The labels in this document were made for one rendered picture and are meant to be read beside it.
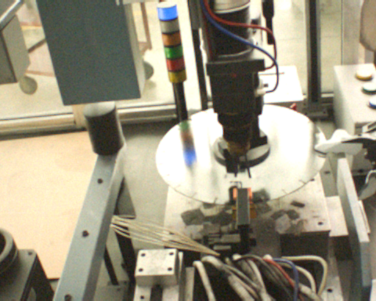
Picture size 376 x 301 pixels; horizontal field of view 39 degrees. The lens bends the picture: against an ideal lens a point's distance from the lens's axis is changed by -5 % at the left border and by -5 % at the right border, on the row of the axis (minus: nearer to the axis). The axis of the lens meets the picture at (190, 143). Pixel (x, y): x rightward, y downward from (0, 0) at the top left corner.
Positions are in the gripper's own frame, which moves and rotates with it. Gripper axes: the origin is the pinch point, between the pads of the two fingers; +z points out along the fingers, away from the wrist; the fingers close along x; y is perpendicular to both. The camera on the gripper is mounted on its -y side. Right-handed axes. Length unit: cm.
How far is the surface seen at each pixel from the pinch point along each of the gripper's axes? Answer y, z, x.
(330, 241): -9.0, 4.2, -7.0
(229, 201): -15.3, 11.4, 14.4
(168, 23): 21.7, 18.4, 39.3
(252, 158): -4.3, 8.9, 14.1
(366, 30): 101, -3, -15
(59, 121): 34, 72, 33
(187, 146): 0.1, 20.9, 20.6
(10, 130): 30, 87, 40
